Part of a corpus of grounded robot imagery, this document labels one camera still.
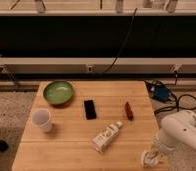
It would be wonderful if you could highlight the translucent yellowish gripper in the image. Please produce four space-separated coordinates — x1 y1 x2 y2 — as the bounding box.
151 142 167 162

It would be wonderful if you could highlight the white square sponge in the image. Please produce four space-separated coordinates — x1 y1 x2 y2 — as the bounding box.
141 150 159 167

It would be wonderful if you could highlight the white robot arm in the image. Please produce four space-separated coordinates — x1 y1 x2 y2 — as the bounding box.
153 110 196 155

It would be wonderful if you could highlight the green ceramic bowl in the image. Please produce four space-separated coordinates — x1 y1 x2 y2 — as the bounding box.
43 81 74 105

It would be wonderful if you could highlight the white ceramic cup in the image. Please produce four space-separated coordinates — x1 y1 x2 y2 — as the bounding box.
31 108 53 133

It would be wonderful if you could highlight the small red-brown object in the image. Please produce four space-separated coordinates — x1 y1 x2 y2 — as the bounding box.
125 102 134 120

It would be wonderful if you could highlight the blue power box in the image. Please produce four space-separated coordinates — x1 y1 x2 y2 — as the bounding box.
153 87 170 102

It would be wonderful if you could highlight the white tube bottle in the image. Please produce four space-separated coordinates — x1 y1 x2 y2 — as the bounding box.
92 121 123 153

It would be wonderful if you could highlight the black rectangular block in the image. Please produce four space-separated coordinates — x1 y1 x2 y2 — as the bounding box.
84 100 96 120

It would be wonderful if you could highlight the black chair base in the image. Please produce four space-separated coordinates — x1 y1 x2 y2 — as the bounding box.
0 140 9 152

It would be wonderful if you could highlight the black floor cable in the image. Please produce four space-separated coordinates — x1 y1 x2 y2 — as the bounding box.
145 79 196 116

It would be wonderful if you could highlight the white wall outlet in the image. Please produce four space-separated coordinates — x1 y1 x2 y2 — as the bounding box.
88 66 93 73

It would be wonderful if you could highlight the black hanging cable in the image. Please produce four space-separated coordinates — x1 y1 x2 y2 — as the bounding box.
102 7 138 75

